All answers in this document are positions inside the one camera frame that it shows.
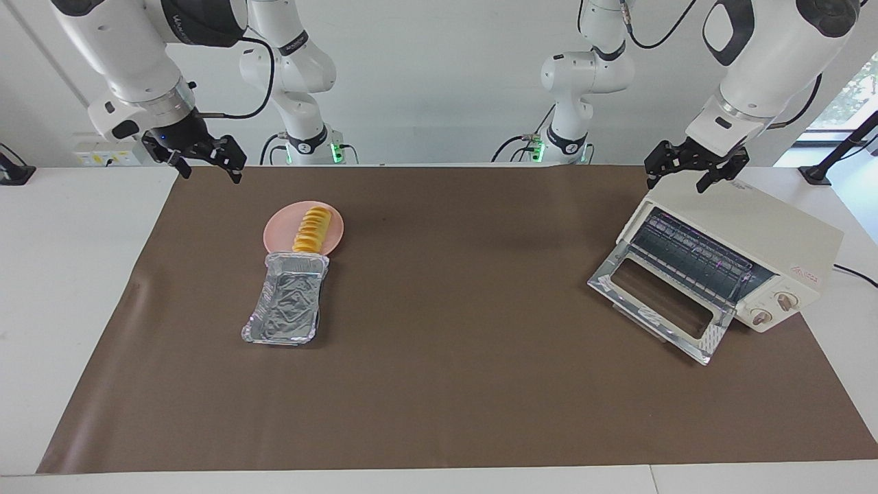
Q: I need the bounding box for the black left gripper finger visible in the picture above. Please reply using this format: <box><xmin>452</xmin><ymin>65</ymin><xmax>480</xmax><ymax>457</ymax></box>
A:
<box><xmin>696</xmin><ymin>163</ymin><xmax>745</xmax><ymax>194</ymax></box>
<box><xmin>645</xmin><ymin>144</ymin><xmax>676</xmax><ymax>189</ymax></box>

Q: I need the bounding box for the yellow ridged bread loaf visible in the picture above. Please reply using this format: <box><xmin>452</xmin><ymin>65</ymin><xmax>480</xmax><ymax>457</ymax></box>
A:
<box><xmin>293</xmin><ymin>206</ymin><xmax>333</xmax><ymax>255</ymax></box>

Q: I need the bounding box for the silver foil baking tray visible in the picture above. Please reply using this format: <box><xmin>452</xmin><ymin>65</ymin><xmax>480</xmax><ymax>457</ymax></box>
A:
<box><xmin>241</xmin><ymin>251</ymin><xmax>330</xmax><ymax>346</ymax></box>

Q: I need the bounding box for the cream toaster oven body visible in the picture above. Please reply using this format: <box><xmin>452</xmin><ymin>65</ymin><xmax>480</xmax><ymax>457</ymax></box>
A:
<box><xmin>616</xmin><ymin>177</ymin><xmax>844</xmax><ymax>334</ymax></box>

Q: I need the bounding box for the white power strip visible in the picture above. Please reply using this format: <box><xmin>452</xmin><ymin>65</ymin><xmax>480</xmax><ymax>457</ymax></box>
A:
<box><xmin>74</xmin><ymin>141</ymin><xmax>148</xmax><ymax>167</ymax></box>

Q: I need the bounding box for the pink round plate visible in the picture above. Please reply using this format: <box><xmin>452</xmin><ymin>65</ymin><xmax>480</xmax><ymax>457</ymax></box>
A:
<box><xmin>263</xmin><ymin>200</ymin><xmax>344</xmax><ymax>256</ymax></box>

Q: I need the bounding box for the window with greenery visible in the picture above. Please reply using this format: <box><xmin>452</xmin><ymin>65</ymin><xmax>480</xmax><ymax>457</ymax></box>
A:
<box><xmin>806</xmin><ymin>51</ymin><xmax>878</xmax><ymax>131</ymax></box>

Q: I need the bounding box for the brown table mat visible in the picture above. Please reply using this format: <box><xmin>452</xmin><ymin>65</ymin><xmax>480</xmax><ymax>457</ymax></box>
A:
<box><xmin>36</xmin><ymin>165</ymin><xmax>878</xmax><ymax>474</ymax></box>

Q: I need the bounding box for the black base cable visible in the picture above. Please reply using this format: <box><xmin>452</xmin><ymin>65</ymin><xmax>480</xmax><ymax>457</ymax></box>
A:
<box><xmin>490</xmin><ymin>104</ymin><xmax>558</xmax><ymax>163</ymax></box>
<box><xmin>259</xmin><ymin>132</ymin><xmax>289</xmax><ymax>165</ymax></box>

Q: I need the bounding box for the metal oven wire rack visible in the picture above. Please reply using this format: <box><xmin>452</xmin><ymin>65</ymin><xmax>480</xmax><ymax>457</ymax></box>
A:
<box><xmin>631</xmin><ymin>208</ymin><xmax>755</xmax><ymax>306</ymax></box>

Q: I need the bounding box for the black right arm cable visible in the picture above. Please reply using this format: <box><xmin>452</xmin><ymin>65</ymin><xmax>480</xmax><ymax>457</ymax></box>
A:
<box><xmin>194</xmin><ymin>36</ymin><xmax>276</xmax><ymax>121</ymax></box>

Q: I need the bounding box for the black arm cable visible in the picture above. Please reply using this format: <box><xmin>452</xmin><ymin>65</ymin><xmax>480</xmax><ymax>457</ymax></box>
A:
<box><xmin>617</xmin><ymin>0</ymin><xmax>824</xmax><ymax>131</ymax></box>
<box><xmin>194</xmin><ymin>36</ymin><xmax>276</xmax><ymax>121</ymax></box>

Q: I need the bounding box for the black camera stand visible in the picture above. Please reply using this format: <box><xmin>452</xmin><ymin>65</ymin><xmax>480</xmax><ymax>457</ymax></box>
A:
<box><xmin>798</xmin><ymin>110</ymin><xmax>878</xmax><ymax>186</ymax></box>
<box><xmin>0</xmin><ymin>143</ymin><xmax>36</xmax><ymax>186</ymax></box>

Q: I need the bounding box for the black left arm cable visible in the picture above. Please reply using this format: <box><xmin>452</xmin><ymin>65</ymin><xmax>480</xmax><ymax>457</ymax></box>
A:
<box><xmin>617</xmin><ymin>0</ymin><xmax>824</xmax><ymax>131</ymax></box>

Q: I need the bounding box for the black oven power cable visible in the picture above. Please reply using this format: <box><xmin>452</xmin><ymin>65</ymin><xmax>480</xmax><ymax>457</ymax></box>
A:
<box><xmin>832</xmin><ymin>263</ymin><xmax>878</xmax><ymax>289</ymax></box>

